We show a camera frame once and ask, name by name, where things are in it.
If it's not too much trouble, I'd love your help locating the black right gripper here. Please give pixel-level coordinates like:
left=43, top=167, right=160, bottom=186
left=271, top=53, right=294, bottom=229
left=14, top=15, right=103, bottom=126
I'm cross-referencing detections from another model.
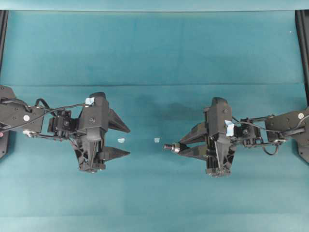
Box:
left=180, top=117, right=263, bottom=177

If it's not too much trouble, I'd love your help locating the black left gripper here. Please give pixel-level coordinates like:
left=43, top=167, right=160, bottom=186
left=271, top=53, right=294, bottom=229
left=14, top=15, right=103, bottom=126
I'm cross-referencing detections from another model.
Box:
left=47, top=109, right=130, bottom=173

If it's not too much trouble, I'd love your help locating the silver metal washer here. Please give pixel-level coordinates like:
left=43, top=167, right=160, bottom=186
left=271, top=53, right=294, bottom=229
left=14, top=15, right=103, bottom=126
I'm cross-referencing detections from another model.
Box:
left=172, top=143, right=181, bottom=154

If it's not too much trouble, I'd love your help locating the threaded steel shaft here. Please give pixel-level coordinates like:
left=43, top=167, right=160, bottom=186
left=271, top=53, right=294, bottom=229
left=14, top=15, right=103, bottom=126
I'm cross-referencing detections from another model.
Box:
left=164, top=144, right=173, bottom=152

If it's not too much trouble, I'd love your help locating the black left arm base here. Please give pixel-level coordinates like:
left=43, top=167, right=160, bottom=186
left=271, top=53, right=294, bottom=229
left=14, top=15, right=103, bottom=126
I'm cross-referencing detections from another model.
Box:
left=0, top=131, right=10, bottom=159

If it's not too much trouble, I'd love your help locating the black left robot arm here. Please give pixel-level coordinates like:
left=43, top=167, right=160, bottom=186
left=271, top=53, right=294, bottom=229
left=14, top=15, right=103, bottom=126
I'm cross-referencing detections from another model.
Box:
left=0, top=86, right=130, bottom=173

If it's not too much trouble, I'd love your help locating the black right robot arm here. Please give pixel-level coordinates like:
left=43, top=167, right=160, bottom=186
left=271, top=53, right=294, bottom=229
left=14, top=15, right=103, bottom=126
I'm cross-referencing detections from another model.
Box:
left=171, top=107, right=309, bottom=177

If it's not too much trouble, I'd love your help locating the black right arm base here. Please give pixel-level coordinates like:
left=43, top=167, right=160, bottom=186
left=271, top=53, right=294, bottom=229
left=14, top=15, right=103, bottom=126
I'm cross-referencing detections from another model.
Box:
left=295, top=135, right=309, bottom=164

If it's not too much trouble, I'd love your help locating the pale tape marker left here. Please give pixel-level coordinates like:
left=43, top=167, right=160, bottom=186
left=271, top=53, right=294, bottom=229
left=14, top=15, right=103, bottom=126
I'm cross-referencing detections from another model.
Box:
left=117, top=138, right=125, bottom=143

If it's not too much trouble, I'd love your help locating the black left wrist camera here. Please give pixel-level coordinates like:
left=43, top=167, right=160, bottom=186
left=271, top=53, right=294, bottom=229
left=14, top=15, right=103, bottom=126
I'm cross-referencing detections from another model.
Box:
left=78, top=92, right=109, bottom=142

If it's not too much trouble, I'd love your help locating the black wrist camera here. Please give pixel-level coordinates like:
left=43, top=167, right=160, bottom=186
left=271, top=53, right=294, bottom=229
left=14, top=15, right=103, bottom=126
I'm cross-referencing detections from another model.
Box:
left=203, top=97, right=234, bottom=146
left=78, top=92, right=109, bottom=142

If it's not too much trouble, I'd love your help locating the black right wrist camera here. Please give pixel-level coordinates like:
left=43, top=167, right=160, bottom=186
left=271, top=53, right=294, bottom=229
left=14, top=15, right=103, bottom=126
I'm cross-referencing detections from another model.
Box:
left=203, top=97, right=234, bottom=146

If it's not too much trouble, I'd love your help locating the black left camera cable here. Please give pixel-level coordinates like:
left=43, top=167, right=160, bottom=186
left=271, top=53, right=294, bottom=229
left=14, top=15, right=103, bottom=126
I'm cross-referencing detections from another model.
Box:
left=0, top=98, right=89, bottom=126

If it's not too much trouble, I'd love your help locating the black camera cable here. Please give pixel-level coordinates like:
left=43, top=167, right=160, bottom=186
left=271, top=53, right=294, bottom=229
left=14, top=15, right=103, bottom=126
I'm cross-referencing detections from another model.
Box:
left=0, top=98, right=89, bottom=126
left=231, top=116, right=305, bottom=157

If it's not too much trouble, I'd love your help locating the black right camera cable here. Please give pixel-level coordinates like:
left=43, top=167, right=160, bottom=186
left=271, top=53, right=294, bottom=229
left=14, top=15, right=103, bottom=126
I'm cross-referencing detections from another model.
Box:
left=231, top=116, right=305, bottom=157

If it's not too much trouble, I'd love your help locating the black right frame rail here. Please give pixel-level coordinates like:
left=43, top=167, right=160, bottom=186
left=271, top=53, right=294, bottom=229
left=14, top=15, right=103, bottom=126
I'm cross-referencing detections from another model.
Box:
left=295, top=9, right=309, bottom=104

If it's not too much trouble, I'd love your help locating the black frame rail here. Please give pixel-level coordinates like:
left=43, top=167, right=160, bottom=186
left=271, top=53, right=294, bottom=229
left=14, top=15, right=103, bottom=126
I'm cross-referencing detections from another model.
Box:
left=295, top=9, right=309, bottom=104
left=0, top=10, right=9, bottom=69

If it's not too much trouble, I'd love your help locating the black left frame rail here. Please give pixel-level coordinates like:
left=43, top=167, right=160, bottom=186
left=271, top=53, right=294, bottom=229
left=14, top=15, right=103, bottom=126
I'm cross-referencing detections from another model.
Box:
left=0, top=10, right=9, bottom=69

